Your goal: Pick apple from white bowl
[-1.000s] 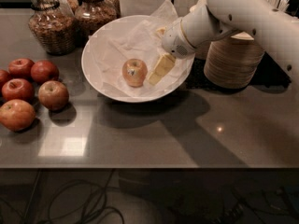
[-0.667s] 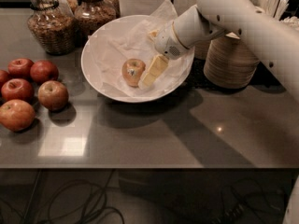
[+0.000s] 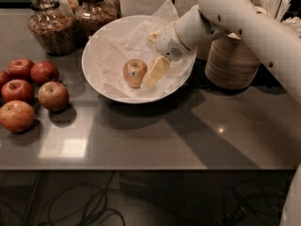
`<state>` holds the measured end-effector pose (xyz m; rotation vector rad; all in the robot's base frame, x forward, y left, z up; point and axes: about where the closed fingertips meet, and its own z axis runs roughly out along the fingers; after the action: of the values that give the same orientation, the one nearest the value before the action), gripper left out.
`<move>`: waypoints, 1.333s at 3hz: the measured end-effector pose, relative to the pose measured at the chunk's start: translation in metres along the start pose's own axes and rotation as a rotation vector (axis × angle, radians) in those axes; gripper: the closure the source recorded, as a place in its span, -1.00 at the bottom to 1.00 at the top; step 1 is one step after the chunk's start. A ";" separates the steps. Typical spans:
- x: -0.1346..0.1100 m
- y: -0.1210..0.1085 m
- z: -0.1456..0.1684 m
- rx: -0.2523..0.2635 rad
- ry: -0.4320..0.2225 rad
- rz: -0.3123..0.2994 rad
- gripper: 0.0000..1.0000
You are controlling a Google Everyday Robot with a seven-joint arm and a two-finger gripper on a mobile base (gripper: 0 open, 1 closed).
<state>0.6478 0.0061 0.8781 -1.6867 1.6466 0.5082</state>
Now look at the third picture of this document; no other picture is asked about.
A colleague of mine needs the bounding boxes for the white paper liner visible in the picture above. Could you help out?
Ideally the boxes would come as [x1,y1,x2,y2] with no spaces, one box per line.
[89,0,198,100]

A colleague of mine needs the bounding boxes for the glass granola jar right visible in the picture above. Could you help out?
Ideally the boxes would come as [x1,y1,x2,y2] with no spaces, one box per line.
[75,0,118,40]

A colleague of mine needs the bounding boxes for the red apple back right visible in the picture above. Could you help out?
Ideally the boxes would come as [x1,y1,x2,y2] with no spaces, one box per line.
[30,61,59,85]

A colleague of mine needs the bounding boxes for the red apple front left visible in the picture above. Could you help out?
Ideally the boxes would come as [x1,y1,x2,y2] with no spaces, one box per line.
[0,100,36,133]

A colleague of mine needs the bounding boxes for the red-green apple middle right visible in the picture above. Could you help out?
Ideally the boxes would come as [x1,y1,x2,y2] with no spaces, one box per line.
[38,81,70,112]

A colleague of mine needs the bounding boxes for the red apple at left edge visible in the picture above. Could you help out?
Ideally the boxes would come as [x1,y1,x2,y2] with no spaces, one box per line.
[0,70,12,91]

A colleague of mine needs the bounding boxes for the black floor cables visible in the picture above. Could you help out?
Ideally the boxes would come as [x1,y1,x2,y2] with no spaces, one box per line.
[0,169,127,226]

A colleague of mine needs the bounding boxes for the paper bowl stack front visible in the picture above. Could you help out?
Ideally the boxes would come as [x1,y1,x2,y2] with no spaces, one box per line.
[205,33,261,90]

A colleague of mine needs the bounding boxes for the white bowl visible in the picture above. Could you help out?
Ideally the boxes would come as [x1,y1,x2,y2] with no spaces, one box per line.
[81,14,198,105]

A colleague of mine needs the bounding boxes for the glass granola jar left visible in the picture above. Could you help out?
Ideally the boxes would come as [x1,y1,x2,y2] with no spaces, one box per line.
[28,0,76,56]

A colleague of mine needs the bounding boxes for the paper bowl stack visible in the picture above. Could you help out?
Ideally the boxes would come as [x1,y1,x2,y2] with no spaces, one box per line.
[197,42,212,60]
[205,33,261,90]

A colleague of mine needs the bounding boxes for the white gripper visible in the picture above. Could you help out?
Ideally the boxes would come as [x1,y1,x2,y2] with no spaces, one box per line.
[141,24,190,90]

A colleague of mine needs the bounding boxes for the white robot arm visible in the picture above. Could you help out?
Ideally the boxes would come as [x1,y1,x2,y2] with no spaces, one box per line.
[142,0,301,103]

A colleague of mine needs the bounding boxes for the red apple middle left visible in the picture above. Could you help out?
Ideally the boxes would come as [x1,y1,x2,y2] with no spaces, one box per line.
[1,79,35,104]

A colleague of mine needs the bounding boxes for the red apple back left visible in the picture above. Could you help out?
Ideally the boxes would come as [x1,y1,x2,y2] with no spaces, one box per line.
[8,58,34,80]

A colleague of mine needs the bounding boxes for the glass granola jar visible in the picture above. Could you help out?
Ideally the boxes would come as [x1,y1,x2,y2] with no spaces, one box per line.
[75,0,118,40]
[28,0,76,56]

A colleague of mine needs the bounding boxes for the paper bowl stack back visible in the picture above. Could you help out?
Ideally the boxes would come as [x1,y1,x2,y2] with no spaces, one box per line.
[197,42,212,60]

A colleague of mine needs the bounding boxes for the white stirrer sticks bundle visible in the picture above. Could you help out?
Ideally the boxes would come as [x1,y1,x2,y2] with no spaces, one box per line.
[250,0,301,34]

